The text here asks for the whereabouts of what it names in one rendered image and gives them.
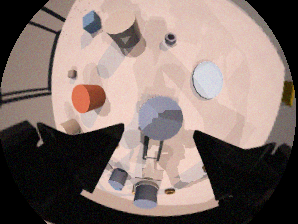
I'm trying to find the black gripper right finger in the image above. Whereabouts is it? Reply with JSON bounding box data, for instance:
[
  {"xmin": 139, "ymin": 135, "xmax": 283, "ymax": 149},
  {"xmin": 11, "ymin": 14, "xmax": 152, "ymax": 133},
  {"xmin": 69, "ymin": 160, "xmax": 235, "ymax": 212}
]
[{"xmin": 193, "ymin": 131, "xmax": 275, "ymax": 201}]

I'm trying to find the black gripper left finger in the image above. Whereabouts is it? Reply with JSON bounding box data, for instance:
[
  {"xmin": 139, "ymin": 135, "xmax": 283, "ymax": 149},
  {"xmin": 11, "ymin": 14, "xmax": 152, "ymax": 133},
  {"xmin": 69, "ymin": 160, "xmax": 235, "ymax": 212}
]
[{"xmin": 36, "ymin": 121, "xmax": 124, "ymax": 193}]

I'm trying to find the beige cylinder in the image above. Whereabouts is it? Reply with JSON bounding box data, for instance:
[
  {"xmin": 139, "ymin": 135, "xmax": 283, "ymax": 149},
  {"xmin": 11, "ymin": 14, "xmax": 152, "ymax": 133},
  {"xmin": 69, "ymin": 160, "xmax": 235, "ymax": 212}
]
[
  {"xmin": 57, "ymin": 119, "xmax": 81, "ymax": 136},
  {"xmin": 104, "ymin": 8, "xmax": 141, "ymax": 48}
]

